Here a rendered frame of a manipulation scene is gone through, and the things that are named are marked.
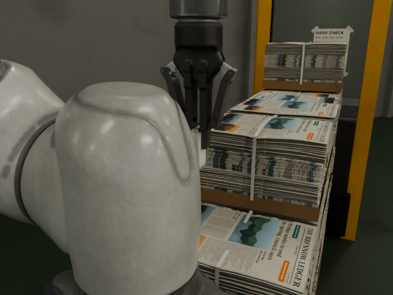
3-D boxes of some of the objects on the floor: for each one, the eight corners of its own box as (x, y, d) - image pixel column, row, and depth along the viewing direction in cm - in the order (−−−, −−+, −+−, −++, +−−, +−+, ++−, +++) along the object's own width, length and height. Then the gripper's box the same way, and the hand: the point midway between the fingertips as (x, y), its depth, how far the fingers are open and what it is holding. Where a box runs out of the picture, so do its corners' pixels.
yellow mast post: (340, 238, 242) (383, -70, 186) (340, 232, 250) (382, -66, 194) (354, 241, 239) (403, -72, 183) (354, 235, 247) (401, -68, 190)
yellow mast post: (247, 219, 267) (259, -58, 211) (250, 213, 275) (263, -54, 219) (258, 221, 264) (275, -59, 208) (261, 216, 272) (278, -56, 215)
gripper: (246, 21, 55) (241, 165, 62) (172, 22, 60) (174, 155, 67) (231, 19, 48) (227, 180, 56) (149, 20, 53) (154, 168, 61)
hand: (198, 147), depth 60 cm, fingers closed
